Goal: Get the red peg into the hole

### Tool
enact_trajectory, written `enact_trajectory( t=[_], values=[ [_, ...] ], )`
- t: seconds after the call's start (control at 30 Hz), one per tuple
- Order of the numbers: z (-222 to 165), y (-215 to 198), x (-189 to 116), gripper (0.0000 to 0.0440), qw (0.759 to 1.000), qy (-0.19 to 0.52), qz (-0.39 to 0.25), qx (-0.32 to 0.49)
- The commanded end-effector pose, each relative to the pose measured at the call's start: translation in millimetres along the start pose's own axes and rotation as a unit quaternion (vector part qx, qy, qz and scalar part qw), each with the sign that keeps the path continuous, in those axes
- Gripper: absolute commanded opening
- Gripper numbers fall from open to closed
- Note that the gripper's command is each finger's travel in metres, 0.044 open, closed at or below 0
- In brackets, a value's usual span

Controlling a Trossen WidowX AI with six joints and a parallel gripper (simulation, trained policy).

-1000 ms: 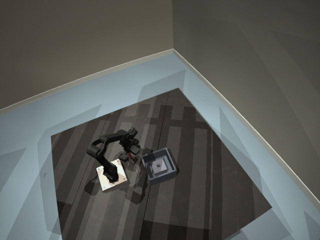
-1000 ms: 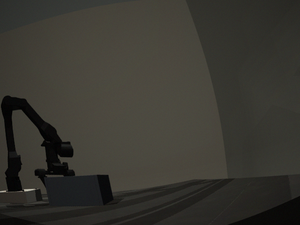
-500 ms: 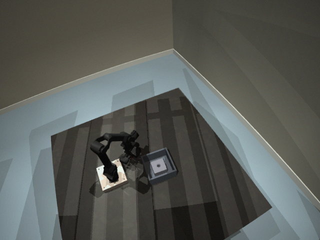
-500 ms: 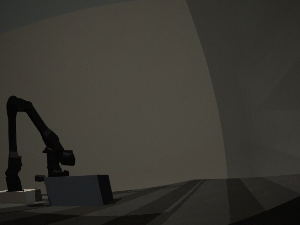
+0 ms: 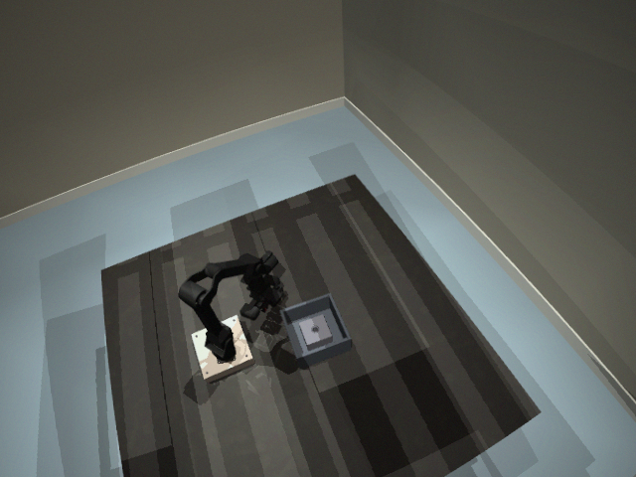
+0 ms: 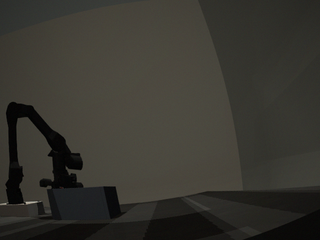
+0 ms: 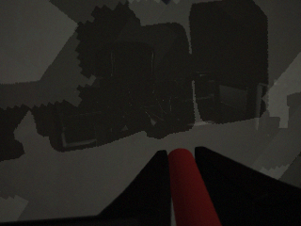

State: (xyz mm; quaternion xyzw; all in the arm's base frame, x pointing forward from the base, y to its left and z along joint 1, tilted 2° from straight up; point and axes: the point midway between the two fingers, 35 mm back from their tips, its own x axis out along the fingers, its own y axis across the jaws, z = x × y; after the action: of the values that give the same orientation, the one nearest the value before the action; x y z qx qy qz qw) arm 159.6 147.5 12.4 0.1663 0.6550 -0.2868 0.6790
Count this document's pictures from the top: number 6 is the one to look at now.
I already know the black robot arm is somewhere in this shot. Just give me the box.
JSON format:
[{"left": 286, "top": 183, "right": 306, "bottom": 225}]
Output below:
[{"left": 5, "top": 102, "right": 83, "bottom": 205}]

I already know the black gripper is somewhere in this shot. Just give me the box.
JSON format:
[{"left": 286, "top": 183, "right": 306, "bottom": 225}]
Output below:
[{"left": 39, "top": 166, "right": 84, "bottom": 189}]

